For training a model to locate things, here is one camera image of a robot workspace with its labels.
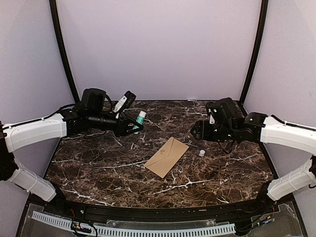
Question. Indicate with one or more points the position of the white slotted cable duct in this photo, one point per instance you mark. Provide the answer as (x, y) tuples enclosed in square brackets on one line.
[(135, 229)]

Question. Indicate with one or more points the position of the right black frame post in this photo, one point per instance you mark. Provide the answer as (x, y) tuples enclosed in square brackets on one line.
[(255, 51)]

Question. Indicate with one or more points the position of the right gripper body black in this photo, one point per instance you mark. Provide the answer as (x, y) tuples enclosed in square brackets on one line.
[(214, 135)]

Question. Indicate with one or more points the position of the left black frame post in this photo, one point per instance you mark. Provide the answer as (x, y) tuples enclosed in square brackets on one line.
[(62, 49)]

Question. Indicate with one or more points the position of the brown paper envelope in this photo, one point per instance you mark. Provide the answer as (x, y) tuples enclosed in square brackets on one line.
[(166, 157)]

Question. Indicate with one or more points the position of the green glue stick white cap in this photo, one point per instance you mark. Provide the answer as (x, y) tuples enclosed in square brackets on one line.
[(140, 120)]

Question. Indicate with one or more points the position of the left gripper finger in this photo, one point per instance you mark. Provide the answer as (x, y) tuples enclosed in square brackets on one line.
[(131, 120), (131, 128)]

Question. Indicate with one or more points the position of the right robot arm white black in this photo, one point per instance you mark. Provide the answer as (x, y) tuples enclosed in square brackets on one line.
[(227, 123)]

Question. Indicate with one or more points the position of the black front rail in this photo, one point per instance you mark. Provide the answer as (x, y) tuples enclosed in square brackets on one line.
[(233, 212)]

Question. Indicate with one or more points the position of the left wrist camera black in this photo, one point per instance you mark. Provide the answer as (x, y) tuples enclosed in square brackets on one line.
[(128, 98)]

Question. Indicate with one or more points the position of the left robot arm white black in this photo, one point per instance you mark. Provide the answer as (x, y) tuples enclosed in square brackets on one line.
[(67, 121)]

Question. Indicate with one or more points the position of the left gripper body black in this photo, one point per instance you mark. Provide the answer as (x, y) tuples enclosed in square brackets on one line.
[(119, 130)]

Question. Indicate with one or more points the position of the black frame post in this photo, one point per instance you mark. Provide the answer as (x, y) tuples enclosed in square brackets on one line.
[(255, 51), (62, 49)]

